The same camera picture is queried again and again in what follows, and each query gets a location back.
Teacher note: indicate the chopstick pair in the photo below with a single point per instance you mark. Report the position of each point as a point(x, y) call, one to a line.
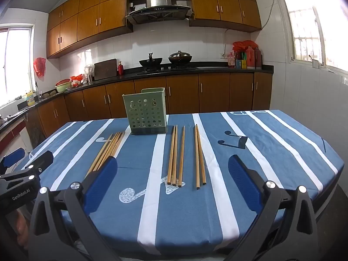
point(175, 155)
point(108, 150)

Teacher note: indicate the yellow detergent bottle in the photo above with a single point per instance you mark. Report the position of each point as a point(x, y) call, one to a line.
point(30, 99)

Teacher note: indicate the wooden base cabinets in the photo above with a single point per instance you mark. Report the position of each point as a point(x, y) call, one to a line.
point(182, 92)

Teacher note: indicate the blue white striped tablecloth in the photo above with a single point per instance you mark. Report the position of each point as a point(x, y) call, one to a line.
point(190, 209)

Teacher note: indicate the metal faucet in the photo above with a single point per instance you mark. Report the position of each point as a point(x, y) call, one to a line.
point(38, 92)

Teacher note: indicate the green basin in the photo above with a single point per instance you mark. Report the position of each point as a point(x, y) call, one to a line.
point(63, 87)

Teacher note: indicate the small metal cup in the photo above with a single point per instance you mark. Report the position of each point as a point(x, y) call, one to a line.
point(315, 63)

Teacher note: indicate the window with white frame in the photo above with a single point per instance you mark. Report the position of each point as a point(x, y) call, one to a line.
point(16, 65)

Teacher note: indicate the black kitchen countertop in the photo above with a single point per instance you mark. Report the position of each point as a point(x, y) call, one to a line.
point(152, 74)

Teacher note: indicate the red white plastic bag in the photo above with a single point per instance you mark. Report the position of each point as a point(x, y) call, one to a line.
point(77, 78)

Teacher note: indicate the red oil bottle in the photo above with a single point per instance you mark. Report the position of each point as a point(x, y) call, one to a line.
point(250, 57)
point(258, 57)

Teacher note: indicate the gas stove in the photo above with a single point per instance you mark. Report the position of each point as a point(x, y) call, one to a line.
point(168, 68)

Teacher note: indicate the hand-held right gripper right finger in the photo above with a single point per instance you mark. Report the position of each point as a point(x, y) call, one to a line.
point(242, 185)

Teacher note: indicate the steel range hood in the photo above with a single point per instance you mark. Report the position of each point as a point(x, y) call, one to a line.
point(157, 11)

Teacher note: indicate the yellow green box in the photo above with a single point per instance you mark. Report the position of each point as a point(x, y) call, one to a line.
point(241, 64)

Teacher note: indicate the wok with lid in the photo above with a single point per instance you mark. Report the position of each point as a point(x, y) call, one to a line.
point(179, 58)

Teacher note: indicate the wooden wall cabinets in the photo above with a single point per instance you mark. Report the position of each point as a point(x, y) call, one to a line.
point(223, 2)
point(87, 21)

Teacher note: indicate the window with metal bars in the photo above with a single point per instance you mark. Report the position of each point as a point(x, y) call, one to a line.
point(312, 24)

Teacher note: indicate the pink label jar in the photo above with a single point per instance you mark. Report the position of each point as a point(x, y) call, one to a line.
point(231, 61)

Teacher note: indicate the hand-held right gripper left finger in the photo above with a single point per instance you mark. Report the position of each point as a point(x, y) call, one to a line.
point(102, 185)

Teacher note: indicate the green perforated utensil holder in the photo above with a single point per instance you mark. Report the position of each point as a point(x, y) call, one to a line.
point(144, 114)

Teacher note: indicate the hanging red plastic bag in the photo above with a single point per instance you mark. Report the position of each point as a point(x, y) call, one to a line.
point(40, 66)

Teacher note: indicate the steel container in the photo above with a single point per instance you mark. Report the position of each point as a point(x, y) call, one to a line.
point(89, 73)

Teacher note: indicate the dark wooden cutting board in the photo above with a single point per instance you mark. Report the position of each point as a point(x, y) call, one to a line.
point(105, 69)

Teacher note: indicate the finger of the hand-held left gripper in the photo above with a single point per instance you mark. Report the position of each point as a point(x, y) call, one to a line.
point(43, 159)
point(13, 156)

